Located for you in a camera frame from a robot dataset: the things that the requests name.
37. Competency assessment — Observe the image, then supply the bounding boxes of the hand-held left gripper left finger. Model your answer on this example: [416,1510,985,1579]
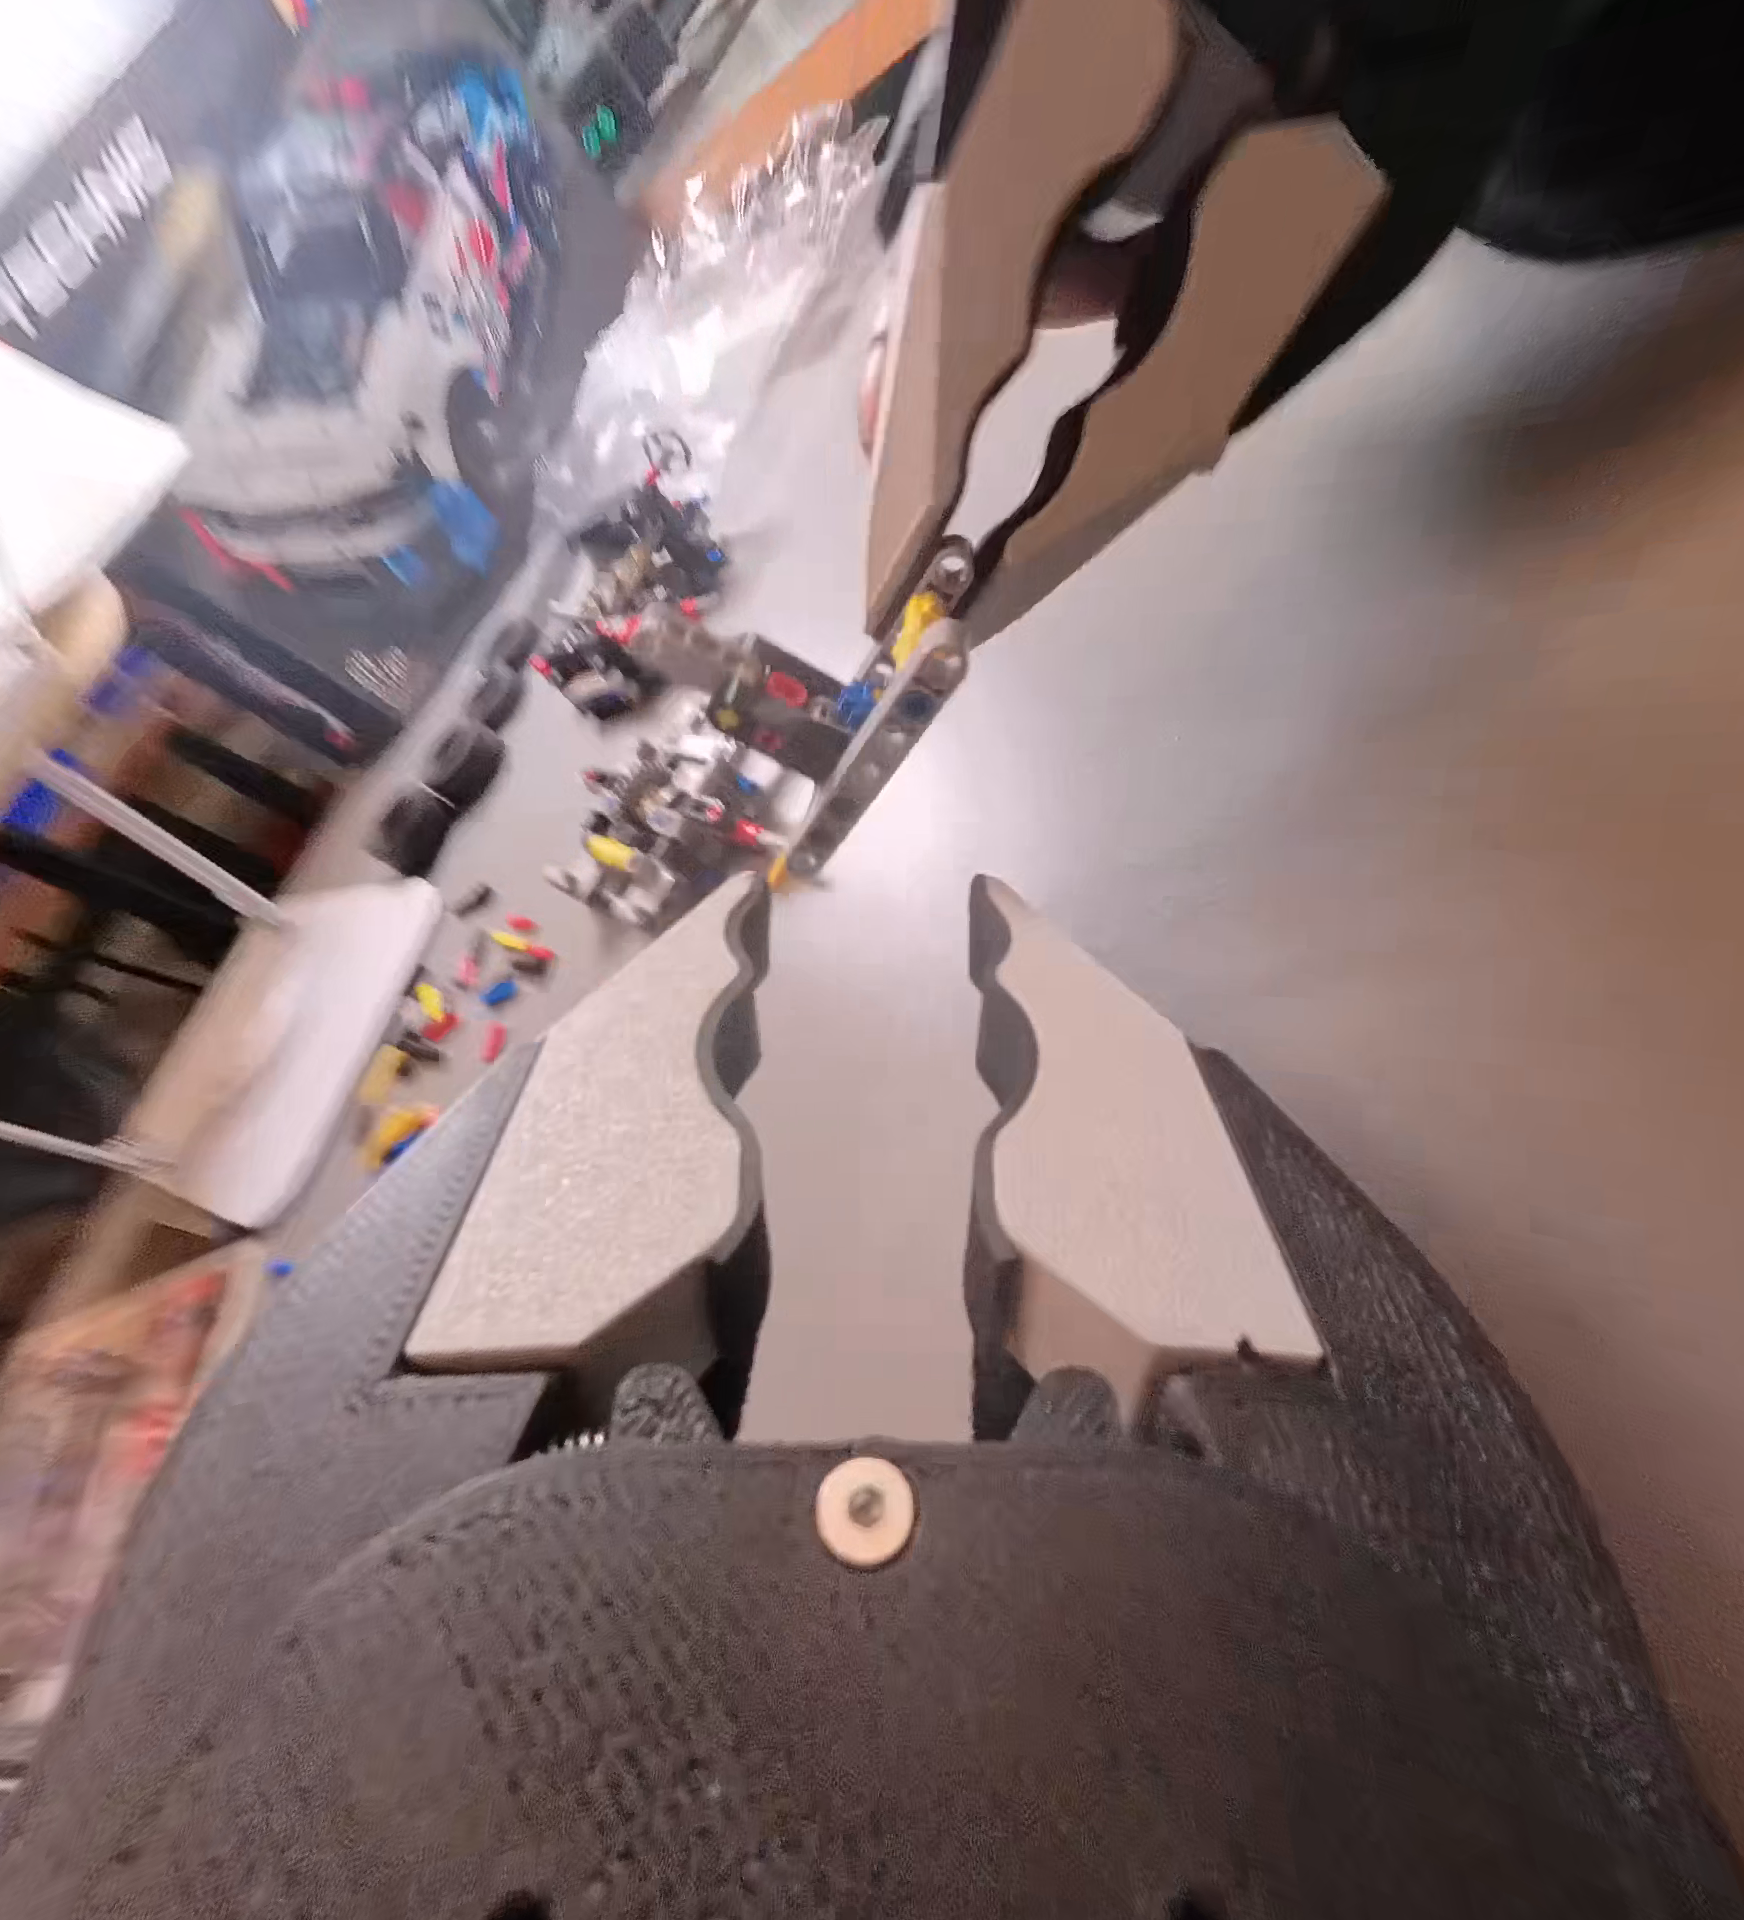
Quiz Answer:
[404,869,773,1375]

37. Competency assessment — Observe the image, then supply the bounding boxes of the black toy brick frame model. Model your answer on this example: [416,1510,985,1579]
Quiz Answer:
[708,630,892,785]

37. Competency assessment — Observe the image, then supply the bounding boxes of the instruction booklet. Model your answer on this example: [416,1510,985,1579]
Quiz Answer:
[0,1257,250,1788]

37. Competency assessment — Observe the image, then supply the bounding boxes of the heap of toy brick parts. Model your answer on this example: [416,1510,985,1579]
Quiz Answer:
[527,432,813,923]

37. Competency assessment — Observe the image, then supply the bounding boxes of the clear plastic bags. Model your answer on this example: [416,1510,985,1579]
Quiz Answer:
[569,102,896,504]

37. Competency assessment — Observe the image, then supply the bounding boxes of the toy set box with car picture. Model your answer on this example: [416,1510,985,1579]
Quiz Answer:
[0,0,626,760]

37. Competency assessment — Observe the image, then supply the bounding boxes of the scatter of small coloured pins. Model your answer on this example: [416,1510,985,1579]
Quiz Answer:
[352,881,562,1176]

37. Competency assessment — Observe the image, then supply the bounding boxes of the white tray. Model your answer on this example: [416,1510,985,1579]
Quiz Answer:
[136,877,448,1235]

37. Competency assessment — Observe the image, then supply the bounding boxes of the grey toy brick beam assembly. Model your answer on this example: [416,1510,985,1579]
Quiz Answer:
[768,543,976,890]

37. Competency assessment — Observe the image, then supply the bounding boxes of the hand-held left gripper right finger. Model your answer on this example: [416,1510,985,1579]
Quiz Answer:
[966,875,1325,1399]

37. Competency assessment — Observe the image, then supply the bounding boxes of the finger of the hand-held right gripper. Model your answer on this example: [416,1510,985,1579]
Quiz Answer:
[958,138,1394,645]
[866,0,1192,635]

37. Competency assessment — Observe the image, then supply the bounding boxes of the white box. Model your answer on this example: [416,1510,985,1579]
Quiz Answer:
[0,298,195,651]

